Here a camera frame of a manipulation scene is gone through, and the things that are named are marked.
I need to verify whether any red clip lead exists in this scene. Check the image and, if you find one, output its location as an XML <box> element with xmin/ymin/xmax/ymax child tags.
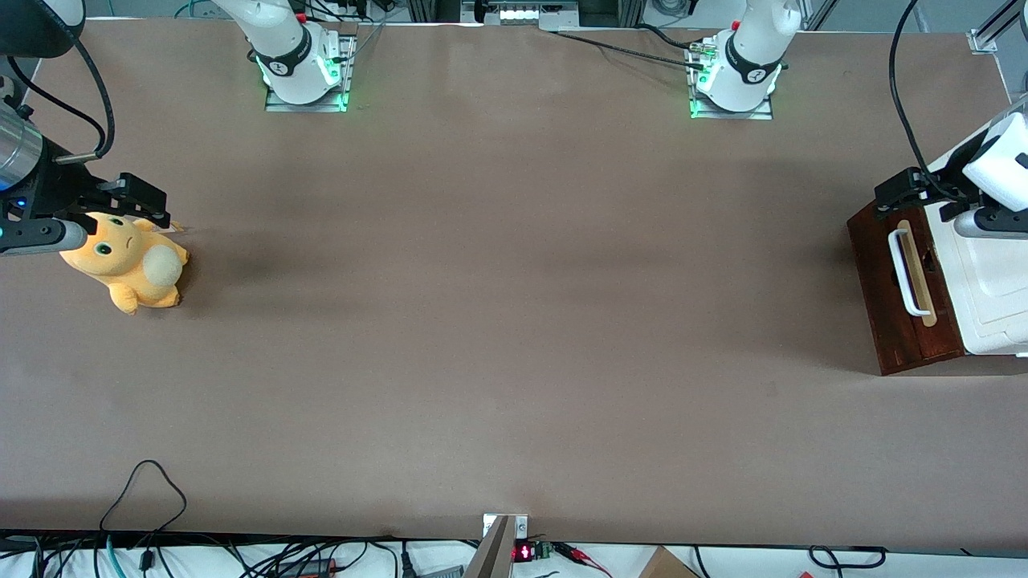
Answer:
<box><xmin>553</xmin><ymin>543</ymin><xmax>613</xmax><ymax>577</ymax></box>

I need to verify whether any yellow plush toy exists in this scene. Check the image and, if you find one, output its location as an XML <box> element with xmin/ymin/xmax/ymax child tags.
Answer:
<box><xmin>59</xmin><ymin>211</ymin><xmax>191</xmax><ymax>315</ymax></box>

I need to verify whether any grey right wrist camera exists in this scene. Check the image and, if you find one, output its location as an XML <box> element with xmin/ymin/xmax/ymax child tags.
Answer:
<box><xmin>0</xmin><ymin>218</ymin><xmax>88</xmax><ymax>257</ymax></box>

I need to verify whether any aluminium frame profile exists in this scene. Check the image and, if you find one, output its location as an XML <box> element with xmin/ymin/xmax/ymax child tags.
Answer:
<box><xmin>967</xmin><ymin>0</ymin><xmax>1028</xmax><ymax>56</ymax></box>

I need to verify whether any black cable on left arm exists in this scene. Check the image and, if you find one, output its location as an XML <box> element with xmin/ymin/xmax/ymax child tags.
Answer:
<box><xmin>887</xmin><ymin>0</ymin><xmax>969</xmax><ymax>201</ymax></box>

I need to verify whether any black looped floor cable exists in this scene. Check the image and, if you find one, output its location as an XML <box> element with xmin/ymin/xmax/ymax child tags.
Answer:
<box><xmin>806</xmin><ymin>544</ymin><xmax>889</xmax><ymax>570</ymax></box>

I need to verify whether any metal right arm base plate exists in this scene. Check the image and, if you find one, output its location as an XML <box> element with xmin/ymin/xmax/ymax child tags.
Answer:
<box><xmin>264</xmin><ymin>32</ymin><xmax>356</xmax><ymax>114</ymax></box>

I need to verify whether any black cable between arm bases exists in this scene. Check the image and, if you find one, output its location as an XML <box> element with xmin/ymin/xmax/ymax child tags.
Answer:
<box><xmin>553</xmin><ymin>29</ymin><xmax>709</xmax><ymax>68</ymax></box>

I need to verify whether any brown cardboard box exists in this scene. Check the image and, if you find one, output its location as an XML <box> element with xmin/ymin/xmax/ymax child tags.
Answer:
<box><xmin>638</xmin><ymin>545</ymin><xmax>700</xmax><ymax>578</ymax></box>

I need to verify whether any white power strip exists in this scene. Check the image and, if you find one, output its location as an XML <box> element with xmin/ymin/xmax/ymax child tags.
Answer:
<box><xmin>461</xmin><ymin>0</ymin><xmax>581</xmax><ymax>32</ymax></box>

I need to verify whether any white drawer handle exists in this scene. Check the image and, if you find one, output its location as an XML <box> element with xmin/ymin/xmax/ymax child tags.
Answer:
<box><xmin>887</xmin><ymin>227</ymin><xmax>926</xmax><ymax>316</ymax></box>

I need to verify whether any black looped table cable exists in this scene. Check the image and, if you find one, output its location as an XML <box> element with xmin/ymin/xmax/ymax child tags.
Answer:
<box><xmin>99</xmin><ymin>459</ymin><xmax>189</xmax><ymax>535</ymax></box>

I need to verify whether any black power adapter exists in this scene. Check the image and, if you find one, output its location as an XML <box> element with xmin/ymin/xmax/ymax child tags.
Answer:
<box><xmin>275</xmin><ymin>557</ymin><xmax>340</xmax><ymax>578</ymax></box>

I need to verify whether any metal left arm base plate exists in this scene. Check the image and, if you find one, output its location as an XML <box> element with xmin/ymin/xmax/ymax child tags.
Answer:
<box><xmin>688</xmin><ymin>40</ymin><xmax>774</xmax><ymax>122</ymax></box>

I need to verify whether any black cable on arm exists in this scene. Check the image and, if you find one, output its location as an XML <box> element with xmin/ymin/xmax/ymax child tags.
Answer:
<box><xmin>887</xmin><ymin>0</ymin><xmax>969</xmax><ymax>201</ymax></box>
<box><xmin>4</xmin><ymin>36</ymin><xmax>116</xmax><ymax>165</ymax></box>

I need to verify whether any grey metal camera mount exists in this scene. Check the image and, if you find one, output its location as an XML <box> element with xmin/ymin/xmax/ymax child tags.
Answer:
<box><xmin>462</xmin><ymin>513</ymin><xmax>531</xmax><ymax>578</ymax></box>

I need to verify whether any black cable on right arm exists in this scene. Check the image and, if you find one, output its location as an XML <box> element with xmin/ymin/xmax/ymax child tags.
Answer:
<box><xmin>4</xmin><ymin>36</ymin><xmax>116</xmax><ymax>165</ymax></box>

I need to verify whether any light wooden handle strip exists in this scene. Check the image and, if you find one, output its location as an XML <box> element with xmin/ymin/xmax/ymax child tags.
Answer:
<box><xmin>898</xmin><ymin>219</ymin><xmax>939</xmax><ymax>328</ymax></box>

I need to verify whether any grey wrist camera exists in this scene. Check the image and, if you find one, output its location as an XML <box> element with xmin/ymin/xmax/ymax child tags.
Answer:
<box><xmin>953</xmin><ymin>206</ymin><xmax>1028</xmax><ymax>241</ymax></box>
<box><xmin>0</xmin><ymin>218</ymin><xmax>88</xmax><ymax>257</ymax></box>

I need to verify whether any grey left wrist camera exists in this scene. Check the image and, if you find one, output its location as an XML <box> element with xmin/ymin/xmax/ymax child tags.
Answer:
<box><xmin>953</xmin><ymin>206</ymin><xmax>1028</xmax><ymax>241</ymax></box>

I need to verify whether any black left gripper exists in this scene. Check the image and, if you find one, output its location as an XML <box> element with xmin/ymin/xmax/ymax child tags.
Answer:
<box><xmin>874</xmin><ymin>128</ymin><xmax>1005</xmax><ymax>223</ymax></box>

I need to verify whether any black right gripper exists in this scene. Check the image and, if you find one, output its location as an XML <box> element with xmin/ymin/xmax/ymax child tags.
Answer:
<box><xmin>0</xmin><ymin>136</ymin><xmax>173</xmax><ymax>230</ymax></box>

